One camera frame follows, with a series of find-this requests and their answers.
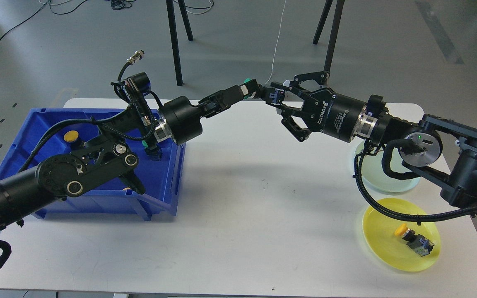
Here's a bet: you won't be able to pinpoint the yellow push button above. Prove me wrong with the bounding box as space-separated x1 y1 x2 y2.
394 223 435 257
64 130 84 151

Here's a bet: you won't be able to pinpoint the yellow plate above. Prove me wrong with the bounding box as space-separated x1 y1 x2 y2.
362 206 442 273

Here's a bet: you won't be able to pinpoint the white cable with plug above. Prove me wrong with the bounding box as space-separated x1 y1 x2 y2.
264 0 289 85

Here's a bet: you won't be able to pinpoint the yellow push button back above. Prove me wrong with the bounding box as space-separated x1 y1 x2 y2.
64 130 84 151

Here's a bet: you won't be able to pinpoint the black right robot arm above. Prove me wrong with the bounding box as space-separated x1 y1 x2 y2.
261 71 477 224

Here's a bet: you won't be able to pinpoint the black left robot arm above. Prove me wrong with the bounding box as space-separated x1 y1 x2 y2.
0 50 262 269

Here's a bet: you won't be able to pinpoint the light green plate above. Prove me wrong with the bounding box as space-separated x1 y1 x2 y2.
354 141 421 194

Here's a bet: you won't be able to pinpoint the black tripod legs left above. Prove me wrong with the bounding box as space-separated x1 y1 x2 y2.
166 0 194 86

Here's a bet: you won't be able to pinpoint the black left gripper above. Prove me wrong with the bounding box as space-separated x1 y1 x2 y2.
156 83 257 145

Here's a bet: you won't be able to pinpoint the black tripod legs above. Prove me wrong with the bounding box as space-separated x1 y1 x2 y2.
312 0 346 73
166 0 194 86

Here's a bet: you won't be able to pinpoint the green push button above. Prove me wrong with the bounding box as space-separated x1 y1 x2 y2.
244 79 285 108
142 141 162 161

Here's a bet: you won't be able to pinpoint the black tripod legs right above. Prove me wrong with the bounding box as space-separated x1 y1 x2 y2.
312 0 346 73

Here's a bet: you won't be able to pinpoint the blue plastic bin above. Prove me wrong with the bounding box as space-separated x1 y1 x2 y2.
0 108 185 221

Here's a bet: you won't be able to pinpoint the black floor cables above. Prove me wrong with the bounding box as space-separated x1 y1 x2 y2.
0 0 215 70

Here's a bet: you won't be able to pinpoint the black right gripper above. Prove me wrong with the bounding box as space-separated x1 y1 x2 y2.
270 70 378 144

